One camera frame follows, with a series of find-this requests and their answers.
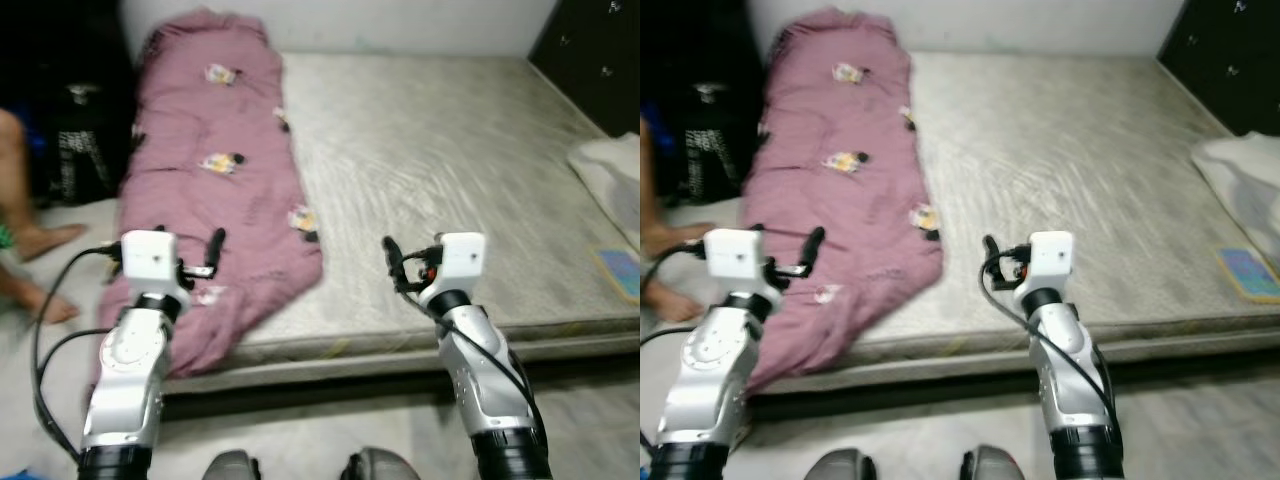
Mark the blue yellow children's book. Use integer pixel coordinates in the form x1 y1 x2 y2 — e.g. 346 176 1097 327
592 248 641 305
1215 247 1280 305

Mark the white pillow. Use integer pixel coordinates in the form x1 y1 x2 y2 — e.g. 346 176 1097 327
567 133 641 247
1190 132 1280 264

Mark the grey quilted mattress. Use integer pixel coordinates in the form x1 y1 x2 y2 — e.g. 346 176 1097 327
160 52 641 392
760 50 1280 397

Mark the black bag with white print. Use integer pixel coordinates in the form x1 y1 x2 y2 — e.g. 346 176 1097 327
45 80 137 207
685 80 767 207

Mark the pink cartoon print blanket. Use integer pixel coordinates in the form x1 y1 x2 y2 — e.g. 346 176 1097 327
745 8 947 392
90 8 324 382

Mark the grey left robot leg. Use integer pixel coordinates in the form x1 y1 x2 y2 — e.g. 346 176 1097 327
203 450 262 480
805 448 867 480

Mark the grey robot leg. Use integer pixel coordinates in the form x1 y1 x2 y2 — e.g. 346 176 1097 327
960 447 1027 480
203 450 262 480
345 447 422 480
805 448 867 480

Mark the grey right robot leg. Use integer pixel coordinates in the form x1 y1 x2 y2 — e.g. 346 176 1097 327
345 447 422 480
960 447 1027 480

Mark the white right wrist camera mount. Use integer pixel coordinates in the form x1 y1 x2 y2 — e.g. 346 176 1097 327
1013 231 1075 307
418 233 488 314

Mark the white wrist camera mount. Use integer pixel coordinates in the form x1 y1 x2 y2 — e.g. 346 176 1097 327
1013 231 1075 307
703 228 775 310
120 230 192 312
418 233 488 314

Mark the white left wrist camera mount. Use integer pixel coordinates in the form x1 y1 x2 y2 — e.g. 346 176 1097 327
703 228 775 310
120 230 192 312

